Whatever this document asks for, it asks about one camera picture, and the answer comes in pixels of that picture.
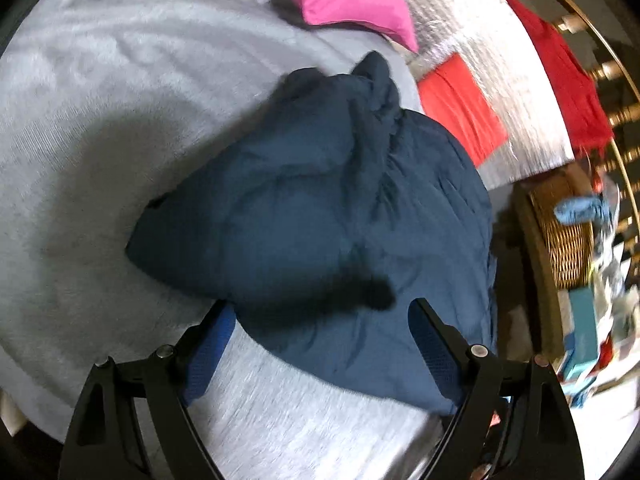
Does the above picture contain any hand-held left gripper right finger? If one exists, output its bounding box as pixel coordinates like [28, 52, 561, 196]
[407, 297, 586, 480]

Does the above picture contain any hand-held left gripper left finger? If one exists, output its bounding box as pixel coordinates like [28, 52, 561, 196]
[57, 302, 237, 480]

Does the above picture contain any navy blue jacket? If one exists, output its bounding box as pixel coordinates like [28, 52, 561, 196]
[125, 51, 498, 417]

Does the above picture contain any teal box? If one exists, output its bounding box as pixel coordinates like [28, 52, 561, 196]
[560, 285, 602, 382]

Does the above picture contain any wicker basket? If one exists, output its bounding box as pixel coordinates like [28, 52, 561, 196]
[515, 165, 621, 356]

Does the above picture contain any light blue cloth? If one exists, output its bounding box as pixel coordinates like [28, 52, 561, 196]
[555, 194, 615, 227]

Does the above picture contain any red pillow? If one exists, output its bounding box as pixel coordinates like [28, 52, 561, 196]
[417, 53, 510, 168]

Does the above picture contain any grey bed sheet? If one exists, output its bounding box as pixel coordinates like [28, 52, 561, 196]
[0, 0, 501, 480]

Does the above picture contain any silver quilted mat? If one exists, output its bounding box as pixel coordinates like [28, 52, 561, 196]
[395, 0, 576, 192]

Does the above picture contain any red cloth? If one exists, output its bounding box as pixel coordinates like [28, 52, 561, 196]
[500, 0, 615, 153]

